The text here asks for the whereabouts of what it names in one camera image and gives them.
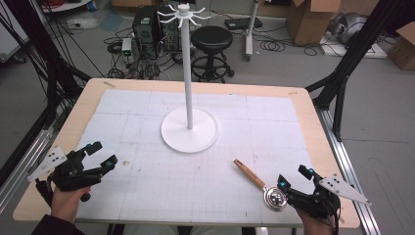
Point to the white hook rack stand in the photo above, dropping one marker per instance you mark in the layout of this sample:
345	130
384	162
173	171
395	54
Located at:
189	130

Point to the black round stool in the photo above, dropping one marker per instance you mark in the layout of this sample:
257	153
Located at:
211	38

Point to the aluminium rail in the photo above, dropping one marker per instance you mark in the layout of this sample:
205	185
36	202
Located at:
349	163
23	169

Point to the small cardboard box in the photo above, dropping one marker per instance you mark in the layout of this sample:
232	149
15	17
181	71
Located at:
403	49

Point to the white round table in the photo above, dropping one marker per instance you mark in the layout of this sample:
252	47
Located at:
62	5

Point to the flat black device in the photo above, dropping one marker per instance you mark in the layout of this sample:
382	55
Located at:
243	23

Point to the white grid paper mat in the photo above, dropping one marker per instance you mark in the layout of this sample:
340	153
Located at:
163	182

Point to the white stand pole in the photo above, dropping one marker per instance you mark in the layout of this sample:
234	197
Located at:
251	29

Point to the person's right hand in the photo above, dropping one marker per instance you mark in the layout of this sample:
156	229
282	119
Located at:
313	225

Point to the silver grey machine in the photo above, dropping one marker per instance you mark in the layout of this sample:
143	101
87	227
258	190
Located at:
350	27

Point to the black computer tower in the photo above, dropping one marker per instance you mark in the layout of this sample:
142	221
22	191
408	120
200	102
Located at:
145	26

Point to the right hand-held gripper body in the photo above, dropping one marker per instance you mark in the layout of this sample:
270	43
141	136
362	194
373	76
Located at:
321	200

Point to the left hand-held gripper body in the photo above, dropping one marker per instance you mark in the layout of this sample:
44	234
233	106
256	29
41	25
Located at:
70	176

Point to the person's left hand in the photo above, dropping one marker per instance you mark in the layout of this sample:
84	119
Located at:
67	204

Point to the large open cardboard box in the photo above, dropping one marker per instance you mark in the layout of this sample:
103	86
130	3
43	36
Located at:
313	23

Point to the white flat board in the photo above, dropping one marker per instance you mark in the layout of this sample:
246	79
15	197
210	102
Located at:
362	50

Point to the small grey power box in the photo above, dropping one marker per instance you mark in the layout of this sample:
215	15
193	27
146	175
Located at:
127	45

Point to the short piece of beige tape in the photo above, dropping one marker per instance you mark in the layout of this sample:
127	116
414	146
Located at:
293	93

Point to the strip of beige tape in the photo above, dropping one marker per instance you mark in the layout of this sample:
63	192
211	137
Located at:
109	84

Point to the black metal frame strut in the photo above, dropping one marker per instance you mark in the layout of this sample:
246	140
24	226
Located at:
345	68
36	36

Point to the dark computer tower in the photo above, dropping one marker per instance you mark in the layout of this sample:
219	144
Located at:
171	32

